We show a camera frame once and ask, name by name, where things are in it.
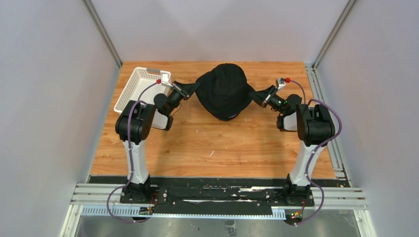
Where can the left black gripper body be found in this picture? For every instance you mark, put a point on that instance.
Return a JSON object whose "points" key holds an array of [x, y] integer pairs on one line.
{"points": [[177, 96]]}

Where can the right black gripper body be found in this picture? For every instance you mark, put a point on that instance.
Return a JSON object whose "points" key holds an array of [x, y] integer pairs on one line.
{"points": [[276, 102]]}

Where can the cream straw-coloured bucket hat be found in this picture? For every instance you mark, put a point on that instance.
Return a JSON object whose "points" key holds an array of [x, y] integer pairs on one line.
{"points": [[224, 91]]}

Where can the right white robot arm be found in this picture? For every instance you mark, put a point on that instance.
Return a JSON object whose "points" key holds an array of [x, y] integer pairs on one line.
{"points": [[314, 127]]}

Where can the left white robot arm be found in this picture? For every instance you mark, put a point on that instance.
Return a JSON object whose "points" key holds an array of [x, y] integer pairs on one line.
{"points": [[152, 108]]}

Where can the white perforated plastic basket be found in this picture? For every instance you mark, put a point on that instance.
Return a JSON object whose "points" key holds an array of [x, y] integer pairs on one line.
{"points": [[143, 84]]}

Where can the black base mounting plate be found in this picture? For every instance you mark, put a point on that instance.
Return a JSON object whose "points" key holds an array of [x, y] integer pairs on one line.
{"points": [[180, 195]]}

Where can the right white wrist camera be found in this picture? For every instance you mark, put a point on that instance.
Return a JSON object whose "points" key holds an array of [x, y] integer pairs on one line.
{"points": [[280, 84]]}

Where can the white slotted cable duct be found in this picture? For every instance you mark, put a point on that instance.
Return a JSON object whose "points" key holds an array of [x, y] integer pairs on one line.
{"points": [[135, 211]]}

